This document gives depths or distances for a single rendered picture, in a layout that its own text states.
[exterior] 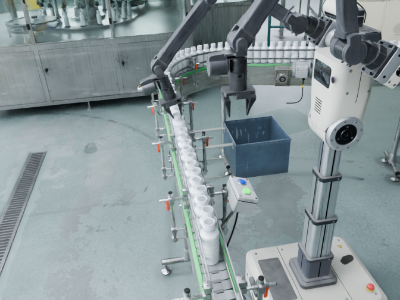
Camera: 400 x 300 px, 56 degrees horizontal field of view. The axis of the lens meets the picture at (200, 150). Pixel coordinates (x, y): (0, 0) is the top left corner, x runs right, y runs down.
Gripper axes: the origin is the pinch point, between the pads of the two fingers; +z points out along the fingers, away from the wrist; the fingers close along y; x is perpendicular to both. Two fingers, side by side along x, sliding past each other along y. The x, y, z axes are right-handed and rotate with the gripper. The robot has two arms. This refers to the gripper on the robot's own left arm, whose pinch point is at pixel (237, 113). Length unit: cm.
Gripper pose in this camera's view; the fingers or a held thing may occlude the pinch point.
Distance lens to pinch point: 129.5
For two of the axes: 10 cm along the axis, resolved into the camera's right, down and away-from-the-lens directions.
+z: 0.5, 8.6, 5.0
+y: 9.9, -1.2, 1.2
